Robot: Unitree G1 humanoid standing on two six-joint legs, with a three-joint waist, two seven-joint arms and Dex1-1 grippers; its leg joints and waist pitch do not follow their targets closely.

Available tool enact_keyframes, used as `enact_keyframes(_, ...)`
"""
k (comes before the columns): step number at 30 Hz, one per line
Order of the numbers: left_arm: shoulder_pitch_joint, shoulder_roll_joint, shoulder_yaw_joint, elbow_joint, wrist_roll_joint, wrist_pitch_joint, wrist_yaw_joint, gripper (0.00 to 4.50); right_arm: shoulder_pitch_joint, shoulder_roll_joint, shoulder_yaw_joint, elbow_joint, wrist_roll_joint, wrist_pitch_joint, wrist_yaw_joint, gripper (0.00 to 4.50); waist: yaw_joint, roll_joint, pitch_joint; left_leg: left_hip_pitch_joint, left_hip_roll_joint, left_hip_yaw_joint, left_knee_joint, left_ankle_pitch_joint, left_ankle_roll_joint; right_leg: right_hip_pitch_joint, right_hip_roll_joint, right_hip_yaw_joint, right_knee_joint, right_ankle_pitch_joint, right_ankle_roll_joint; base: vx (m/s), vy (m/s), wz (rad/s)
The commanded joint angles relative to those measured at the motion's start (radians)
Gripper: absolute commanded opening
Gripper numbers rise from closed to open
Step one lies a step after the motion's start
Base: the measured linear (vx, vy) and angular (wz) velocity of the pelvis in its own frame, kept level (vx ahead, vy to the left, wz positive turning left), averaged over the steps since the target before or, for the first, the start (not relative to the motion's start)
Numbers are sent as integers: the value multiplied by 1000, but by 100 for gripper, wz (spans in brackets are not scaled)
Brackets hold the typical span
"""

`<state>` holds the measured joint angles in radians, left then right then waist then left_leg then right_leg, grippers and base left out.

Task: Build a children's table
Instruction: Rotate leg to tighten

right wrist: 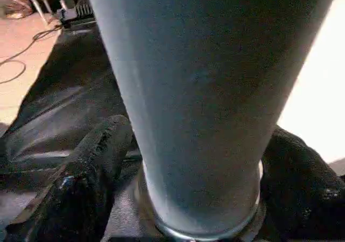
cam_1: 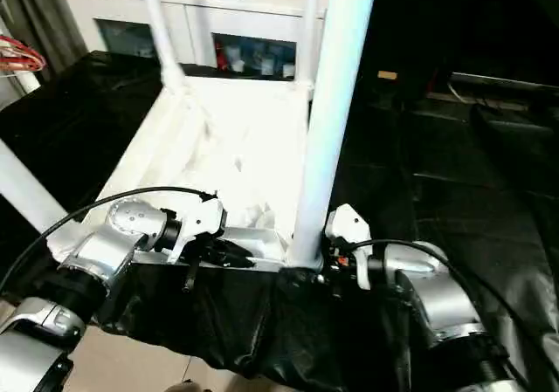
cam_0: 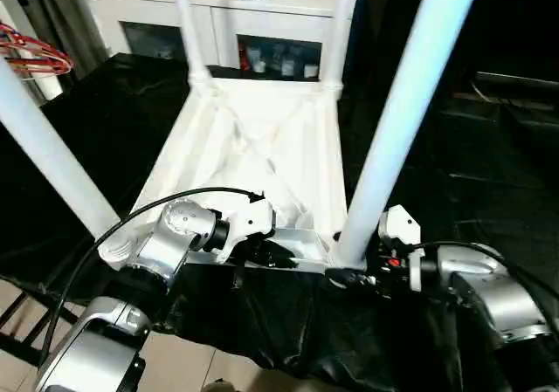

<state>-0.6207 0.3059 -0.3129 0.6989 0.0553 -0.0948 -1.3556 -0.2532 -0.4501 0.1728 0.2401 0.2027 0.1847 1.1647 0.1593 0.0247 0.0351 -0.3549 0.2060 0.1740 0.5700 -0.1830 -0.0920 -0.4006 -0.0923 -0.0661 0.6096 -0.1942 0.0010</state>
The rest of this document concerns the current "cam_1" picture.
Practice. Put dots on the grey robot foot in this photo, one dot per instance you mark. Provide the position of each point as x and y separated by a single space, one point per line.
183 387

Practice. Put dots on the red clothes hangers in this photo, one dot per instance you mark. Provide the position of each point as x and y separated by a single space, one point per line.
22 58

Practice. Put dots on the black shiny mat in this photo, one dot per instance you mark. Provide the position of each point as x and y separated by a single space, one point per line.
262 322

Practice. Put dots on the white plastic table top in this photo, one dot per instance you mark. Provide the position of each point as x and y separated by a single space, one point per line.
218 125

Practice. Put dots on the black cabinet with gold label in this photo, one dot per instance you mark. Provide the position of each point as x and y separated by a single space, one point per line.
480 16

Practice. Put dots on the black flat bar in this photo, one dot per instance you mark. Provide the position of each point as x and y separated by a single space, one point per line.
502 80

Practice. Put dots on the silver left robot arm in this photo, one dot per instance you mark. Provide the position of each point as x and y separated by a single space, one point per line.
109 239

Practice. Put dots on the white cabinet with glass doors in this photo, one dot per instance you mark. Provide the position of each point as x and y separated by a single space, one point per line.
122 3

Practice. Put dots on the grey curtain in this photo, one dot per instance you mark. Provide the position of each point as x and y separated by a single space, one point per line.
43 16

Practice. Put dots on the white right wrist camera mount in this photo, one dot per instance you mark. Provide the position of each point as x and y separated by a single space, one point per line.
349 226

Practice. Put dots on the white post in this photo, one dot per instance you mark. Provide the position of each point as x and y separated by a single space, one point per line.
29 81

